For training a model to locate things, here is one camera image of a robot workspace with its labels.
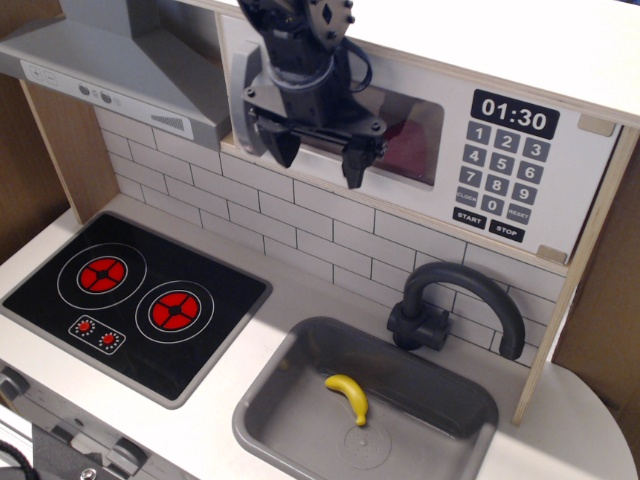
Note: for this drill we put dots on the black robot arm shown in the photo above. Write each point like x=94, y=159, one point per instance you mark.
x=297, y=36

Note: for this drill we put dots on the grey toy oven front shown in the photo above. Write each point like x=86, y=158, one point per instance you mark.
x=62, y=441

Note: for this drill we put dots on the grey toy sink basin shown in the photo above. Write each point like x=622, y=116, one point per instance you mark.
x=334, y=402

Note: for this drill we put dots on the yellow toy banana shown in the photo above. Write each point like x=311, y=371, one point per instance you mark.
x=356, y=396

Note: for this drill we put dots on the black toy stove top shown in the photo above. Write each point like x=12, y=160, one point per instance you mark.
x=151, y=313

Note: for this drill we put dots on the red toy item in microwave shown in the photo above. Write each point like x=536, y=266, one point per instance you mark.
x=407, y=152

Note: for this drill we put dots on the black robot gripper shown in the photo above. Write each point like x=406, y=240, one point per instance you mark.
x=281, y=110

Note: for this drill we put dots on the white toy microwave door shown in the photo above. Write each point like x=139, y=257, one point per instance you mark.
x=501, y=166

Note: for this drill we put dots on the white wooden microwave cabinet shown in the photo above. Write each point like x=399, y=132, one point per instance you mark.
x=572, y=53

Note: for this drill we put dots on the grey range hood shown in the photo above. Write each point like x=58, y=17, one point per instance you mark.
x=116, y=55

